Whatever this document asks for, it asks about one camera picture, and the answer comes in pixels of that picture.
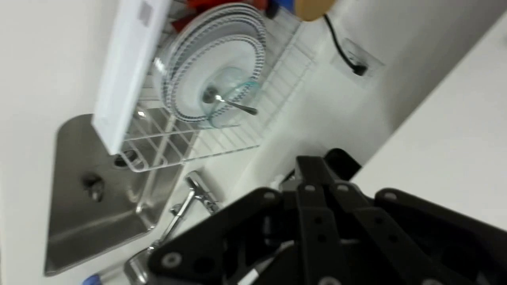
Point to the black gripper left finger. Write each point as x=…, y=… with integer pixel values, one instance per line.
x=232, y=231

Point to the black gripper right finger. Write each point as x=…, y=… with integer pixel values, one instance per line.
x=422, y=242

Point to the white hinged cabinet door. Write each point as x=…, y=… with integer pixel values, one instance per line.
x=449, y=132

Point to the chrome faucet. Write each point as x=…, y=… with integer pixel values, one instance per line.
x=198, y=192

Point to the clear glass bowl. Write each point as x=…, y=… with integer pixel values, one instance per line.
x=228, y=117

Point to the metal spoon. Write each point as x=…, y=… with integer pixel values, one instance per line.
x=211, y=95

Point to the stainless steel sink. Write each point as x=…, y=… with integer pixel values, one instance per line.
x=89, y=222

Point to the blue capped bottle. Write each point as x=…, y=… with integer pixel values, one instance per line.
x=91, y=279

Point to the stack of white plates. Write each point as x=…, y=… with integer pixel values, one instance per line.
x=232, y=48

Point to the red bowl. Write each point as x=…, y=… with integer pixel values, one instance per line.
x=211, y=3

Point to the blue container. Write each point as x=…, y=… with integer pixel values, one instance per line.
x=285, y=3

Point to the round cork lid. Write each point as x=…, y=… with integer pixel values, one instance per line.
x=314, y=8

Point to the white wall outlet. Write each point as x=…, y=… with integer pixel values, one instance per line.
x=373, y=59

